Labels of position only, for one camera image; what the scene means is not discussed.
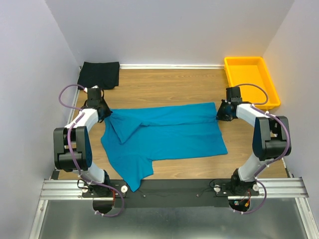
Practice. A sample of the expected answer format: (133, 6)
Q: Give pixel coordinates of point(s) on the blue t shirt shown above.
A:
(134, 138)

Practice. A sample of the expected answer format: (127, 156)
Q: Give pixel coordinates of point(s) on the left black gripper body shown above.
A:
(102, 103)

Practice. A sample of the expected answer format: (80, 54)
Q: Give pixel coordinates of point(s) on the folded black t shirt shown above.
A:
(103, 75)

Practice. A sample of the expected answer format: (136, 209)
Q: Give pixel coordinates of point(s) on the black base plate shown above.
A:
(171, 193)

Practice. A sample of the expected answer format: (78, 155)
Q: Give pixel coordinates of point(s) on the yellow plastic bin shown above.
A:
(253, 77)

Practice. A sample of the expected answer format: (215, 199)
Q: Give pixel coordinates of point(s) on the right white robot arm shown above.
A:
(271, 141)

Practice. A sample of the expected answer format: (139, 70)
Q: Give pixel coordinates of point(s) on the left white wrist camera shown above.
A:
(91, 87)

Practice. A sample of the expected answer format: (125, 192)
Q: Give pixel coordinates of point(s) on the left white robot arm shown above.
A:
(72, 148)

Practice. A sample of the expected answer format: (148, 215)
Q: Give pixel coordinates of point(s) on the aluminium frame rail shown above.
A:
(271, 187)

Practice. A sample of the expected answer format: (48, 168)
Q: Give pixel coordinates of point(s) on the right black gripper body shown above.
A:
(222, 112)

